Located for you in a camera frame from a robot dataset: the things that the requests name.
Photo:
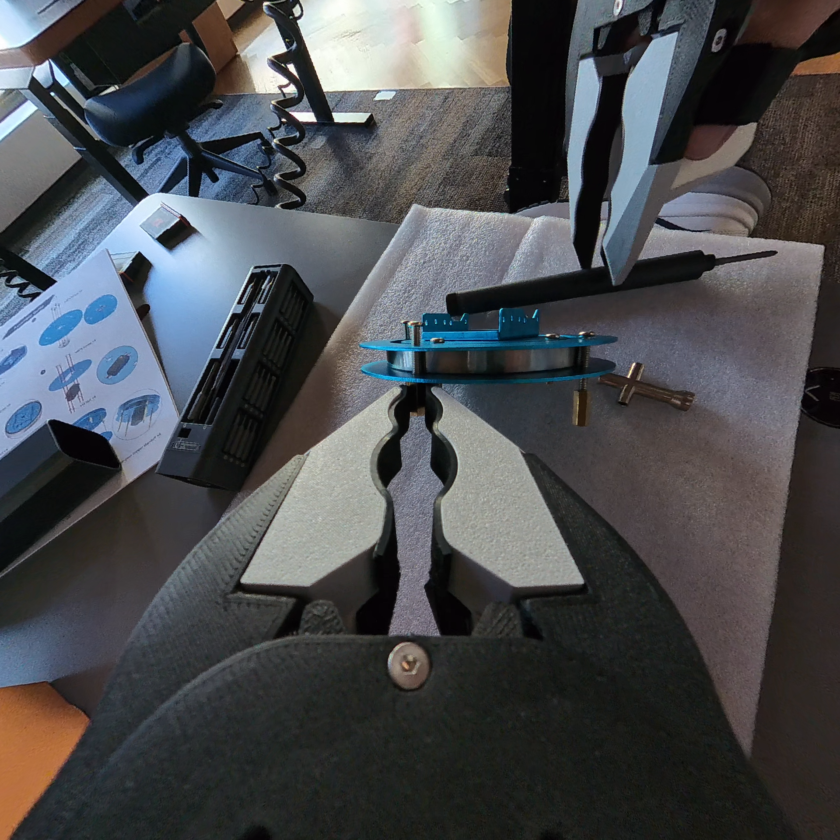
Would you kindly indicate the black bit case sleeve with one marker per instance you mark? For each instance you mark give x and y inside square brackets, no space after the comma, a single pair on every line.
[39,485]

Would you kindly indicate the black screwdriver bit tray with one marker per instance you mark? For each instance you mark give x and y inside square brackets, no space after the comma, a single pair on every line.
[249,394]

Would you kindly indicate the white sneaker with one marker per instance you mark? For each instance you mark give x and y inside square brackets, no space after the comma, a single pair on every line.
[722,210]

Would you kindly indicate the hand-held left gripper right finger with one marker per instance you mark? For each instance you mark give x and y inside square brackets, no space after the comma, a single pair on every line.
[512,525]

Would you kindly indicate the small black red box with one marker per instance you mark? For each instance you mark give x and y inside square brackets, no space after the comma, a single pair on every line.
[167,223]

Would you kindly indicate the black desk leg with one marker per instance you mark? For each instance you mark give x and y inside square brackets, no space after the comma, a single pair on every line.
[315,65]

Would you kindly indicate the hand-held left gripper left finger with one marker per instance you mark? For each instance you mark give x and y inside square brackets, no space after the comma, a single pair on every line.
[315,525]

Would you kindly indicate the metal cross wrench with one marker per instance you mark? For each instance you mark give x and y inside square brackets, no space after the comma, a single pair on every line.
[663,397]

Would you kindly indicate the black-legged wooden desk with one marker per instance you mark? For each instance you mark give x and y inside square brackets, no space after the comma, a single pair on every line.
[79,111]

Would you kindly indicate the blue round metal plate assembly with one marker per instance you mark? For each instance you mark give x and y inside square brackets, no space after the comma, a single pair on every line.
[472,342]

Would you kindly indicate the person's right hand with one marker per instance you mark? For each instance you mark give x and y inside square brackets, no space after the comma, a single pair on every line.
[787,26]

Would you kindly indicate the white foam sheet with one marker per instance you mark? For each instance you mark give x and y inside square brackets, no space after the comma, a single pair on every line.
[689,525]

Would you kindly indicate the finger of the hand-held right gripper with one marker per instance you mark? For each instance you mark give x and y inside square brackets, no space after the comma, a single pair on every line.
[646,118]
[581,131]

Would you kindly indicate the blue printed instruction sheet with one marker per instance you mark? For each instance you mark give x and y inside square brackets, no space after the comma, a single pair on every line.
[141,380]

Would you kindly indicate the black precision screwdriver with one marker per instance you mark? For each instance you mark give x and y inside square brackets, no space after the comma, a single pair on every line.
[525,292]

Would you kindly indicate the black office stool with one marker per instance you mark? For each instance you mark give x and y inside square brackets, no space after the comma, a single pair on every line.
[151,98]

